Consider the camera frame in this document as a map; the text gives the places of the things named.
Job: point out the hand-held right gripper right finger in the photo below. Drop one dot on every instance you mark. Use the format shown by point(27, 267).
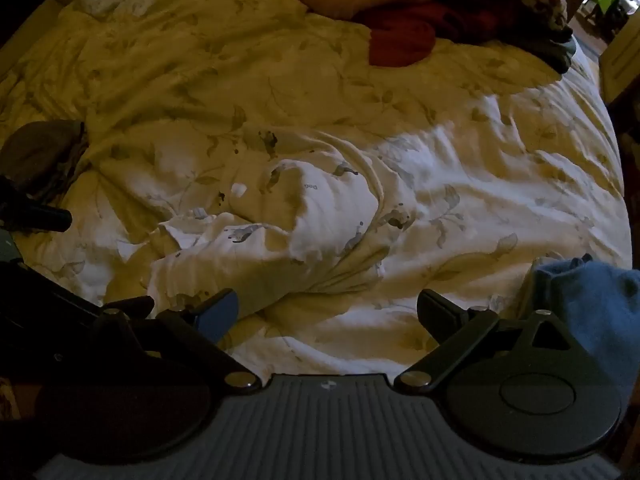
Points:
point(441, 310)

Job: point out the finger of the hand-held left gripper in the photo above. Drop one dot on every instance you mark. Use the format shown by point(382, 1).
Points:
point(40, 217)

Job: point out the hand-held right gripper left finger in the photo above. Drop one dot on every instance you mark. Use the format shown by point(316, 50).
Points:
point(222, 310)

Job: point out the white printed baby garment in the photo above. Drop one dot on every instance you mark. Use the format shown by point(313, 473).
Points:
point(325, 210)

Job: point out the grey-brown cloth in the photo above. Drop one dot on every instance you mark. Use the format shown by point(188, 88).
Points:
point(40, 152)

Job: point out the blue cloth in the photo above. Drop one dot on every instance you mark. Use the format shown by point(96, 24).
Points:
point(600, 310)

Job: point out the floral cream duvet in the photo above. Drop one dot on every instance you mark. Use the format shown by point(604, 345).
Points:
point(350, 110)

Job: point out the red blanket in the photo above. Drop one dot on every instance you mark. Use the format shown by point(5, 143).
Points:
point(400, 40)

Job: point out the dark grey cloth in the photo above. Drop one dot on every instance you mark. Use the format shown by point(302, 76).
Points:
point(555, 50)

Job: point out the wooden furniture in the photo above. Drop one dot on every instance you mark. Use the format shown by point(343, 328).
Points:
point(622, 65)

